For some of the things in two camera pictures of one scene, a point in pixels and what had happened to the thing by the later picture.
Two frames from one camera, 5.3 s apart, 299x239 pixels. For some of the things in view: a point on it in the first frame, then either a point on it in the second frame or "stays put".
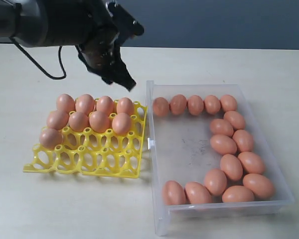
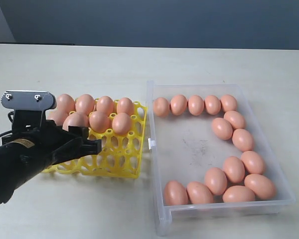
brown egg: x=65 y=103 stays put
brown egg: x=99 y=121 stays put
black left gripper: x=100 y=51 to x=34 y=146
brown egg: x=57 y=119 stays put
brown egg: x=223 y=144 to x=76 y=119
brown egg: x=84 y=103 stays put
